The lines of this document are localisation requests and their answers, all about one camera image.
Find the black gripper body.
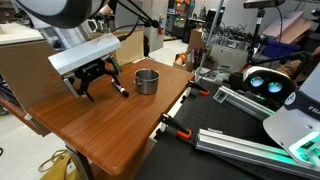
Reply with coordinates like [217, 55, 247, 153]
[73, 55, 121, 95]

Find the black marker with white band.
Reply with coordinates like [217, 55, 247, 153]
[111, 79, 129, 97]

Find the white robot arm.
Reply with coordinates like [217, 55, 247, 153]
[14, 0, 128, 101]

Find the silver metal pot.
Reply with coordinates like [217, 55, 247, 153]
[134, 69, 160, 95]

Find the black orange clamp near pot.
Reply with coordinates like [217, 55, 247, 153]
[186, 80, 209, 96]

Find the brown cardboard panel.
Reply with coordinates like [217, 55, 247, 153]
[0, 29, 144, 111]

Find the yellow bag on floor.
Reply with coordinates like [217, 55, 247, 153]
[38, 149, 81, 180]

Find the black orange clamp front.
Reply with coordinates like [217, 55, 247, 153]
[159, 113, 192, 139]

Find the black perforated breadboard plate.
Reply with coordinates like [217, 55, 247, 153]
[136, 81, 320, 180]

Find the white VR headset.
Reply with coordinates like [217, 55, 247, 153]
[229, 66, 297, 106]

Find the short aluminium extrusion bracket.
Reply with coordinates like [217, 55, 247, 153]
[213, 86, 274, 121]

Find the black camera tripod stand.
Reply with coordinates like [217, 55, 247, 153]
[243, 0, 313, 68]

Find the long aluminium extrusion rail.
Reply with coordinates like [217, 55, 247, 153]
[196, 129, 320, 180]

